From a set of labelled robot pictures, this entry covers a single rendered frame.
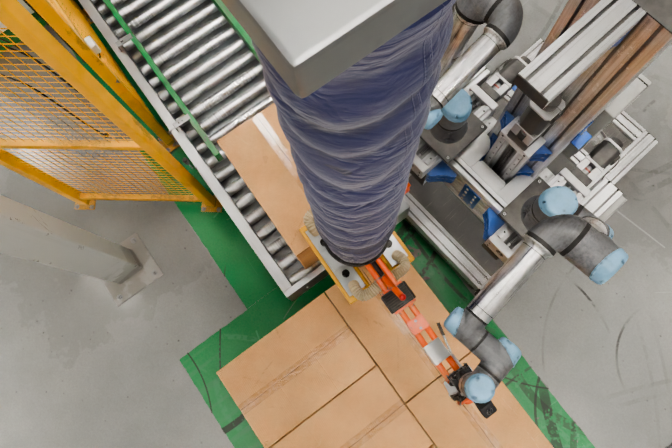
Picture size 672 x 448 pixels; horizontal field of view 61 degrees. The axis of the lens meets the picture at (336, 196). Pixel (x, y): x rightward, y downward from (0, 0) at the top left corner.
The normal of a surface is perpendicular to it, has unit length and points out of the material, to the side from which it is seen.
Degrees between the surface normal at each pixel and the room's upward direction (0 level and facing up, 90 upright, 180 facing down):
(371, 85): 80
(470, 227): 0
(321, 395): 0
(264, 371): 0
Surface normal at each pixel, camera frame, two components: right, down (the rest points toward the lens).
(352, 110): -0.07, 0.89
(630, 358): -0.04, -0.25
